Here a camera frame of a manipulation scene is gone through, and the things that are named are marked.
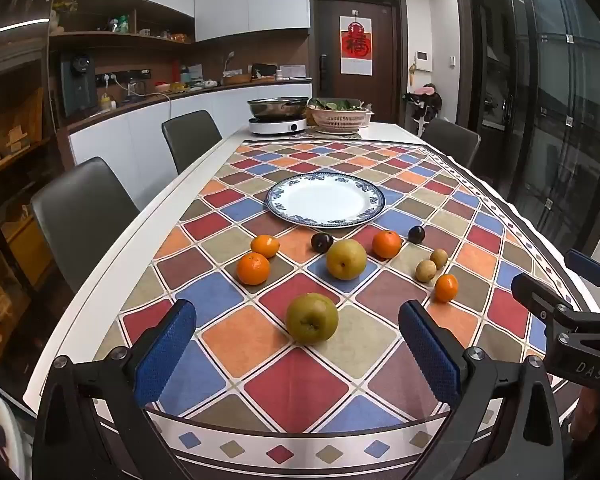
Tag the grey dining chair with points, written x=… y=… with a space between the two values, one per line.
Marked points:
x=190 y=135
x=85 y=215
x=452 y=142

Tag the colourful checkered tablecloth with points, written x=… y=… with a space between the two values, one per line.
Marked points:
x=290 y=385

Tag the black framed glass door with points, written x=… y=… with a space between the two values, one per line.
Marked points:
x=540 y=110

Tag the white intercom panel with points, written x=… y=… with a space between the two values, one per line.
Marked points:
x=421 y=61

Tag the green leafy vegetables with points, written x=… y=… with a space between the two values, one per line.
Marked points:
x=337 y=104

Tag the wooden wall shelf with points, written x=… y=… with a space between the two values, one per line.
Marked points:
x=120 y=37

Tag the yellow pear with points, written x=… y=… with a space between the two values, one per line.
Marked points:
x=346 y=259

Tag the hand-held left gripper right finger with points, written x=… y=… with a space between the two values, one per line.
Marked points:
x=430 y=350

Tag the glass kettle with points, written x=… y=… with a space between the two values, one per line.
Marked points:
x=136 y=87

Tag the white base cabinet with counter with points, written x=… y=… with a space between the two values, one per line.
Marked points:
x=130 y=145

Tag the blue and white plate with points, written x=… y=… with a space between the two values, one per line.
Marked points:
x=325 y=199

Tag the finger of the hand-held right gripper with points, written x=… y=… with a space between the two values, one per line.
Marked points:
x=582 y=262
x=530 y=287

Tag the high chair with pink toy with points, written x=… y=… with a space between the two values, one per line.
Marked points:
x=425 y=105

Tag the black water dispenser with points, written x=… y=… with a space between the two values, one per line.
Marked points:
x=77 y=85

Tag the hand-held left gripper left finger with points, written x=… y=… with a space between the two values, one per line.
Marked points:
x=166 y=347

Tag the brown kiwi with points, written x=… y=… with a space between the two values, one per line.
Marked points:
x=422 y=270
x=438 y=258

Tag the dark plum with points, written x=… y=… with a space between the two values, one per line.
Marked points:
x=416 y=234
x=322 y=242

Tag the pink plastic basket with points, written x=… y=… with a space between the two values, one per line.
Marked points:
x=339 y=119

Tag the red wall calendar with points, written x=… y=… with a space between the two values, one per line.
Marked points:
x=355 y=45

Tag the steel pan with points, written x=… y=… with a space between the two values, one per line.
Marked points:
x=277 y=107

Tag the green pear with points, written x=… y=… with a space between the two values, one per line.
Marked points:
x=311 y=318

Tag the white induction cooker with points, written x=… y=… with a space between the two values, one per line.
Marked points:
x=277 y=126

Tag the small orange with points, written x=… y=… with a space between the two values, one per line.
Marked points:
x=446 y=288

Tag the dark brown door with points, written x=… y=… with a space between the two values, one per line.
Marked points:
x=380 y=60

